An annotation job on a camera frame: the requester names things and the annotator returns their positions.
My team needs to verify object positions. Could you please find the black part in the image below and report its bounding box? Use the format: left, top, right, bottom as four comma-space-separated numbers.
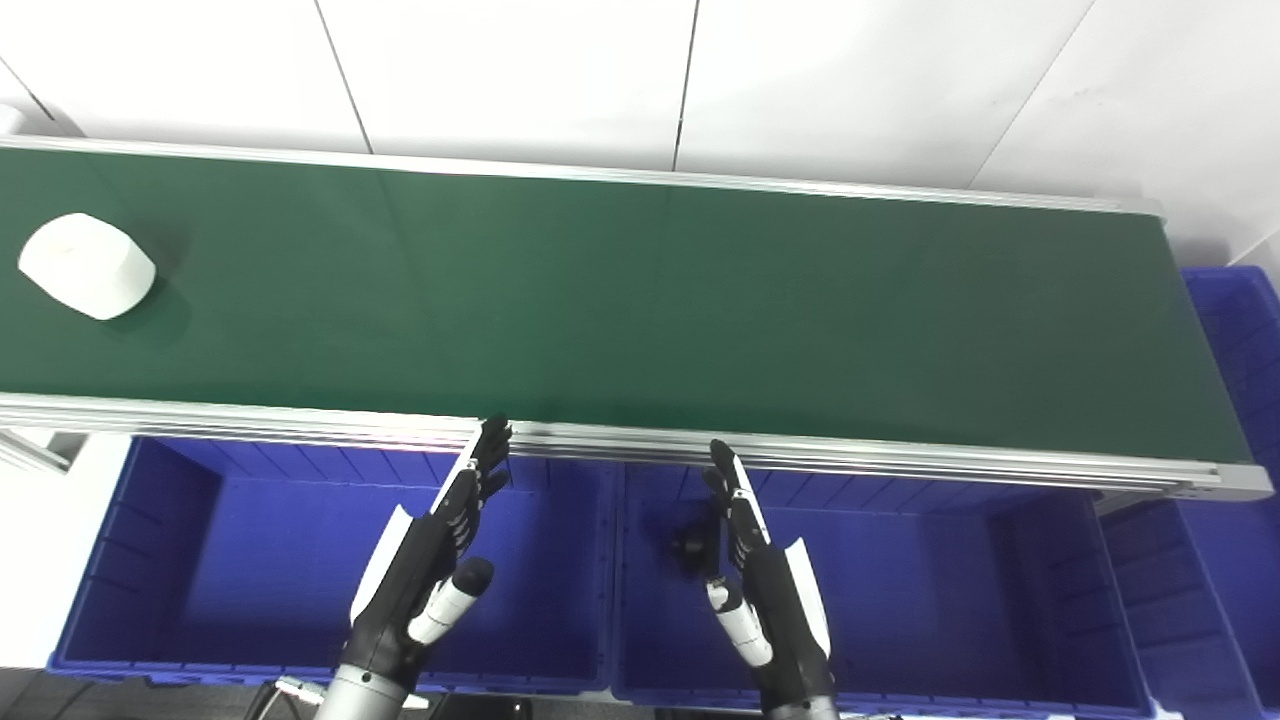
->
671, 524, 722, 580

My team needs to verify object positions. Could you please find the green conveyor belt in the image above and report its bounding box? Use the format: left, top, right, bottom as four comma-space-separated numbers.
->
0, 135, 1274, 502

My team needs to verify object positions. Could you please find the aluminium conveyor support leg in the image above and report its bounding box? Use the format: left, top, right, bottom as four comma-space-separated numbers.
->
0, 427, 88, 474

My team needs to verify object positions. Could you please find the white plastic housing part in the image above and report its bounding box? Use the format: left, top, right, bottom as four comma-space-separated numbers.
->
17, 213, 158, 322

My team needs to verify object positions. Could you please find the blue plastic bin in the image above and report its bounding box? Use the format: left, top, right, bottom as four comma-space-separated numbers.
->
1095, 265, 1280, 720
610, 462, 1157, 720
48, 435, 617, 697

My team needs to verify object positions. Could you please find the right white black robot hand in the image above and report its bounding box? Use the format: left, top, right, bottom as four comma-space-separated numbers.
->
702, 438, 839, 715

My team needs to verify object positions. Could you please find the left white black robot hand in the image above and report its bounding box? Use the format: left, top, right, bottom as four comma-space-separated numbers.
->
345, 414, 513, 693

